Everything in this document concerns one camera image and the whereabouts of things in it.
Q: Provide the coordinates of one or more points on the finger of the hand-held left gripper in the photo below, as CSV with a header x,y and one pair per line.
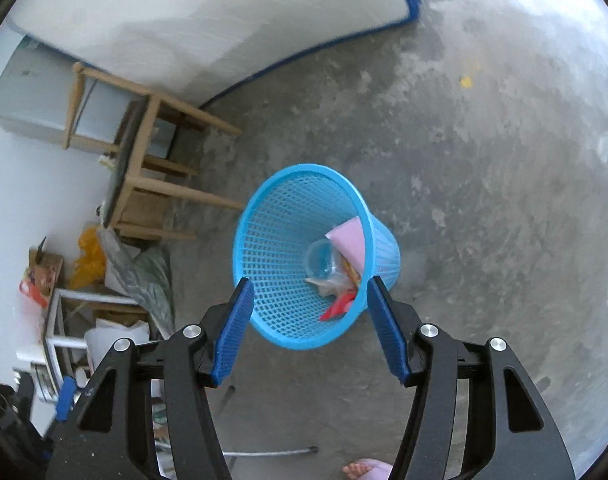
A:
x,y
66,400

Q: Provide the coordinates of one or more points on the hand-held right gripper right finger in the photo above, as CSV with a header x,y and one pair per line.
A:
x,y
391,335

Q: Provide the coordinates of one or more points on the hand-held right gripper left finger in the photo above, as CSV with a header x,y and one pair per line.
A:
x,y
231,335

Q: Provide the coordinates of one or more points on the red plastic bag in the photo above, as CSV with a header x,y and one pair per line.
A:
x,y
341,305

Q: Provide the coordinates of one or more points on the white tissue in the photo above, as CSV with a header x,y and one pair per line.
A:
x,y
326,287

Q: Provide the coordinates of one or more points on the pale pink paper sheet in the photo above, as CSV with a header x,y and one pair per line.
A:
x,y
349,242

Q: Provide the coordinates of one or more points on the clear plastic cup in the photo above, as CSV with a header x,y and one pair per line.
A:
x,y
321,260

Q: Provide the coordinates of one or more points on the blue mesh basket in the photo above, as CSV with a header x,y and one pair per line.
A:
x,y
279,240

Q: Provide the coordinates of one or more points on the white plastic bag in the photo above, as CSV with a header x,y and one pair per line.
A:
x,y
116,340

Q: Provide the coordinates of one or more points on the white shelf table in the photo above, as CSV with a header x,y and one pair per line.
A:
x,y
83,298

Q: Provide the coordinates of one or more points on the grey plastic bag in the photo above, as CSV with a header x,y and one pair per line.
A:
x,y
143,280

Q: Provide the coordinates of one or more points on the metal rod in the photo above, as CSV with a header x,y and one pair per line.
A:
x,y
269,453

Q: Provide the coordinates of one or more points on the cardboard box with clutter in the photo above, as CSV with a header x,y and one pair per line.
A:
x,y
41,275

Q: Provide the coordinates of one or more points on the person's foot in sandal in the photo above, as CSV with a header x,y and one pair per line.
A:
x,y
381,469

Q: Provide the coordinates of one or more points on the orange plastic bag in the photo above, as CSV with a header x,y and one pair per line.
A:
x,y
91,260

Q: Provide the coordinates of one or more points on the wooden chair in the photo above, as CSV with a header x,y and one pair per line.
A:
x,y
133,180

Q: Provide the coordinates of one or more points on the yellow scrap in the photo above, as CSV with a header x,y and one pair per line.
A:
x,y
466,81

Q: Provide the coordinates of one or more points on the grey refrigerator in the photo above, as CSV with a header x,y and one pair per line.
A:
x,y
28,95

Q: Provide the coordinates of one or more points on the white mattress blue edge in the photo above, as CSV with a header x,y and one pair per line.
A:
x,y
183,20

